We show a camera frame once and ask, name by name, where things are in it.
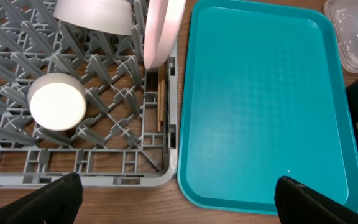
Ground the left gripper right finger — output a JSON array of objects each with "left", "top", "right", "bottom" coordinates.
[{"left": 274, "top": 176, "right": 358, "bottom": 224}]

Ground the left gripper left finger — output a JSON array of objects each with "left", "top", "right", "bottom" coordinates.
[{"left": 0, "top": 172, "right": 83, "bottom": 224}]

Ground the white cup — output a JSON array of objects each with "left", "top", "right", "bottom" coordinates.
[{"left": 27, "top": 73, "right": 87, "bottom": 131}]

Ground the wooden chopstick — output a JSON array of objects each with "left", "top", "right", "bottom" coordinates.
[
  {"left": 159, "top": 62, "right": 166, "bottom": 122},
  {"left": 157, "top": 65, "right": 163, "bottom": 133}
]

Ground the grey bowl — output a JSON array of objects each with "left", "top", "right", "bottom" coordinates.
[{"left": 53, "top": 0, "right": 132, "bottom": 35}]

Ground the large white plate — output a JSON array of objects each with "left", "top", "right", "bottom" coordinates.
[{"left": 144, "top": 0, "right": 186, "bottom": 70}]

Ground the grey plastic dish rack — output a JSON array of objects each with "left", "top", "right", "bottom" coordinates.
[{"left": 0, "top": 1, "right": 178, "bottom": 189}]

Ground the teal serving tray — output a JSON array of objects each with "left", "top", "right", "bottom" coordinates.
[{"left": 177, "top": 0, "right": 358, "bottom": 215}]

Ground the clear plastic bin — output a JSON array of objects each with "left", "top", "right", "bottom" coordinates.
[{"left": 324, "top": 0, "right": 358, "bottom": 73}]

